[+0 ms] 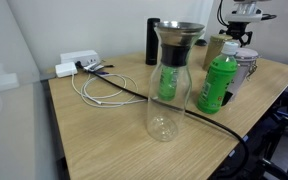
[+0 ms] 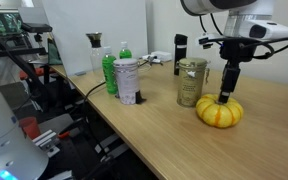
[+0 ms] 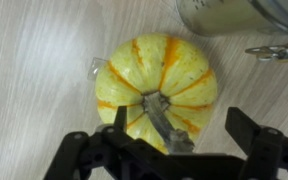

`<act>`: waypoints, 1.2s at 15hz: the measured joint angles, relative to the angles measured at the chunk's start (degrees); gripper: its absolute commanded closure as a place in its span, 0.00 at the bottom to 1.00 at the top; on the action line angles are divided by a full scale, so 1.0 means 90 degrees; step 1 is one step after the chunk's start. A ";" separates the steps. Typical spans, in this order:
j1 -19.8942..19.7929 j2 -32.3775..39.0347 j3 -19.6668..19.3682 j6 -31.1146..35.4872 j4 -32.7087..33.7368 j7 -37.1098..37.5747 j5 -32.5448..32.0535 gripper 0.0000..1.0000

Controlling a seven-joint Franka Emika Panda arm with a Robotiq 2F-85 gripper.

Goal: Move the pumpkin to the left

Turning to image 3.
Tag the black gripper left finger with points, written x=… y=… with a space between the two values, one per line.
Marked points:
x=84 y=153

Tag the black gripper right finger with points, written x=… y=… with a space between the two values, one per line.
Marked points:
x=264 y=150

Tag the yellow orange striped pumpkin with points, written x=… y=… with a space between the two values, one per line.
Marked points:
x=150 y=66

